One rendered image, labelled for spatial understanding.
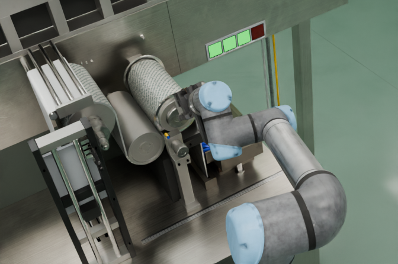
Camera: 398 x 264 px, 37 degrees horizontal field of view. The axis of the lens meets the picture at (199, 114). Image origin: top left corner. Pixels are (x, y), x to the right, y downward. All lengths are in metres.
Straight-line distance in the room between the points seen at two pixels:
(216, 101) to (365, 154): 2.07
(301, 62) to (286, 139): 1.36
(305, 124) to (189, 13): 1.08
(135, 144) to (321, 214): 0.83
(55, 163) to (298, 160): 0.65
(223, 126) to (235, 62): 2.73
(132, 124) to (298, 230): 0.86
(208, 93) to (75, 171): 0.45
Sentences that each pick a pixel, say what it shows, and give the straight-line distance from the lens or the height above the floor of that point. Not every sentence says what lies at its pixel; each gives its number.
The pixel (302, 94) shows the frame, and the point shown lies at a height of 0.64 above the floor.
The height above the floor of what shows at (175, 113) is 1.27.
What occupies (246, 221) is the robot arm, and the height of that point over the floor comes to 1.53.
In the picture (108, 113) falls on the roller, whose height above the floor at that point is 1.35.
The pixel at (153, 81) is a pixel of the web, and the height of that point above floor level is 1.31.
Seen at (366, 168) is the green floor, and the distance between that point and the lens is 3.34.
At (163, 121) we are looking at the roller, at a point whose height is 1.25.
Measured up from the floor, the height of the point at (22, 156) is 1.08.
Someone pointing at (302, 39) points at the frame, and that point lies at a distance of 2.62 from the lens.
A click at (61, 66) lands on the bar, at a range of 1.80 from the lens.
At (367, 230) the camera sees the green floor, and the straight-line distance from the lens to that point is 3.06.
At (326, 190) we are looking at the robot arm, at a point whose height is 1.53.
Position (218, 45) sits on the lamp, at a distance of 2.17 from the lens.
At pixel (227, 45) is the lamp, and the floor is 1.18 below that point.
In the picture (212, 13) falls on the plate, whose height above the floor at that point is 1.33.
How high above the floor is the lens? 2.38
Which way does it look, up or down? 39 degrees down
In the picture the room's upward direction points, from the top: 11 degrees counter-clockwise
